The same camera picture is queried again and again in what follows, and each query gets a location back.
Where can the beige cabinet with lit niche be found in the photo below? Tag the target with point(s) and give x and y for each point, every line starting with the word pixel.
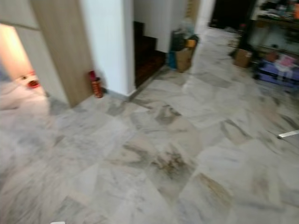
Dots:
pixel 39 56

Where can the light wood cabinet panel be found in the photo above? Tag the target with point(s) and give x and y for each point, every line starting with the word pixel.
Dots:
pixel 65 46

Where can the dark wooden staircase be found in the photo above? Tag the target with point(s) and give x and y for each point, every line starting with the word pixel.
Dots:
pixel 147 56

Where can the blue bag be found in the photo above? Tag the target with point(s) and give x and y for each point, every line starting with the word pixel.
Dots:
pixel 171 59

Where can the brown paper bag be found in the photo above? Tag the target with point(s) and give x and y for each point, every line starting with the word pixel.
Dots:
pixel 183 58

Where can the black bag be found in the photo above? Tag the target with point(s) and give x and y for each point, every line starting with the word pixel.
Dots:
pixel 180 39

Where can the brown cardboard box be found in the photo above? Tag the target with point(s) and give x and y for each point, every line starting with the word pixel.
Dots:
pixel 243 58

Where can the purple storage box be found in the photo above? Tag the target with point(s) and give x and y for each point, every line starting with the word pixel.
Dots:
pixel 278 75

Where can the dark cluttered shelf rack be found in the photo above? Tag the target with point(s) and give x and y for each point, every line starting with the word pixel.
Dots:
pixel 273 21

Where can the silver metal bar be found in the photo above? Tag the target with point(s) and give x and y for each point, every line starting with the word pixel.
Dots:
pixel 288 134

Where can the pink cloth item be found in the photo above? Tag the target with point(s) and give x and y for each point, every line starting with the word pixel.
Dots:
pixel 286 61

